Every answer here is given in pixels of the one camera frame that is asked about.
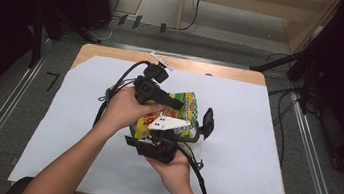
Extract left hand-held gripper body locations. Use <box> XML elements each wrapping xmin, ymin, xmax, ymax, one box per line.
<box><xmin>131</xmin><ymin>49</ymin><xmax>176</xmax><ymax>109</ymax></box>

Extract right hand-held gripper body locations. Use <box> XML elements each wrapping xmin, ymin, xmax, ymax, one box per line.
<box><xmin>131</xmin><ymin>112</ymin><xmax>192</xmax><ymax>167</ymax></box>

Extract yellow green spouted sauce pouch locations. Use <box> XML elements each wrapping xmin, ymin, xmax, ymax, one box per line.
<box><xmin>127</xmin><ymin>83</ymin><xmax>206</xmax><ymax>149</ymax></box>

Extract person's left hand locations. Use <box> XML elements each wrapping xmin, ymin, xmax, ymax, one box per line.
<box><xmin>96</xmin><ymin>82</ymin><xmax>168</xmax><ymax>144</ymax></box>

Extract person's right hand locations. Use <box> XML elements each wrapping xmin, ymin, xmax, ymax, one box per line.
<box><xmin>142</xmin><ymin>144</ymin><xmax>198</xmax><ymax>194</ymax></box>

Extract wooden table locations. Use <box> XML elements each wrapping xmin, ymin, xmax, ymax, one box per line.
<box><xmin>8</xmin><ymin>35</ymin><xmax>310</xmax><ymax>194</ymax></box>

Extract white paper sheet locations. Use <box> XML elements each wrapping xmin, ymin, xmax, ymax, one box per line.
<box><xmin>5</xmin><ymin>45</ymin><xmax>308</xmax><ymax>194</ymax></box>

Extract black stand legs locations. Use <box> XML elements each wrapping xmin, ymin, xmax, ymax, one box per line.
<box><xmin>243</xmin><ymin>36</ymin><xmax>331</xmax><ymax>118</ymax></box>

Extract left hand-held gripper black cable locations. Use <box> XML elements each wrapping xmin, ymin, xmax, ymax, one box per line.
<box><xmin>93</xmin><ymin>54</ymin><xmax>153</xmax><ymax>133</ymax></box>

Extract hand-held gripper black cable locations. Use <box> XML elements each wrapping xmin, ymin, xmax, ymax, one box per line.
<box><xmin>93</xmin><ymin>54</ymin><xmax>153</xmax><ymax>133</ymax></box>
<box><xmin>169</xmin><ymin>143</ymin><xmax>222</xmax><ymax>194</ymax></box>

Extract right hand-held gripper black cable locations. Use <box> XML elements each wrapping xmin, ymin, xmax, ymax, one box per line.
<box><xmin>169</xmin><ymin>143</ymin><xmax>222</xmax><ymax>194</ymax></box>

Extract white floor cable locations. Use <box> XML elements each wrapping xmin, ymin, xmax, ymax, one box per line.
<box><xmin>91</xmin><ymin>15</ymin><xmax>118</xmax><ymax>44</ymax></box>

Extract black hanging cable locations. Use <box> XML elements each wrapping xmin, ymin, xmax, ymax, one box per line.
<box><xmin>180</xmin><ymin>0</ymin><xmax>205</xmax><ymax>35</ymax></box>

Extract black floor cables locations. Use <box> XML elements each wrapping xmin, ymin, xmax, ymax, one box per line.
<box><xmin>252</xmin><ymin>50</ymin><xmax>329</xmax><ymax>171</ymax></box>

